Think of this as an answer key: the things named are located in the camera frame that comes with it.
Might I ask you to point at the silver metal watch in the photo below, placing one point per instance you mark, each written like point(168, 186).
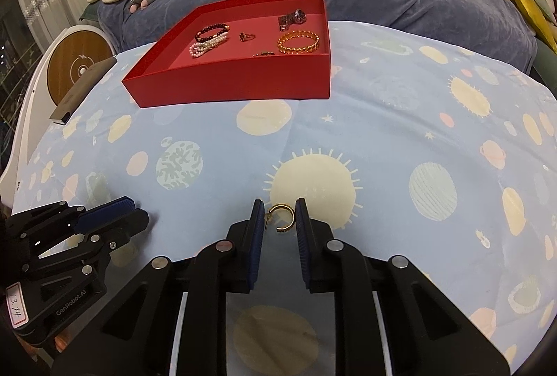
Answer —
point(296, 17)

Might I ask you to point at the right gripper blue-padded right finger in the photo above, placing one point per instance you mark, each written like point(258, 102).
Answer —
point(389, 318)

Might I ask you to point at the red shallow box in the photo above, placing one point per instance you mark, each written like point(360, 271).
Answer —
point(207, 57)

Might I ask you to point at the green sofa bed frame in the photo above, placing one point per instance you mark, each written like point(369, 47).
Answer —
point(544, 67)

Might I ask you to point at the gold chain bangle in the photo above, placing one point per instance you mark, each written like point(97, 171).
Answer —
point(298, 42)

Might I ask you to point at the round wooden white device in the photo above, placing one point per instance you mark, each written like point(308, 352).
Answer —
point(71, 53)

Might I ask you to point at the yellow satin pillow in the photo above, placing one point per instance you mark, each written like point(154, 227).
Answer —
point(534, 16)

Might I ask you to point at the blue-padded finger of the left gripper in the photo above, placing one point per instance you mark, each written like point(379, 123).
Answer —
point(57, 245)
point(73, 216)

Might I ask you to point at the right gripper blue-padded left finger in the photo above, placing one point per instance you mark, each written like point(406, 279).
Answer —
point(171, 317)

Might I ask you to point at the space-pattern blue tablecloth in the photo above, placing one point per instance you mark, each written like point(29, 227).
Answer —
point(422, 149)

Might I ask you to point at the gold hoop earring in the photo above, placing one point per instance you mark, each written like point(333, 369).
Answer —
point(282, 216)

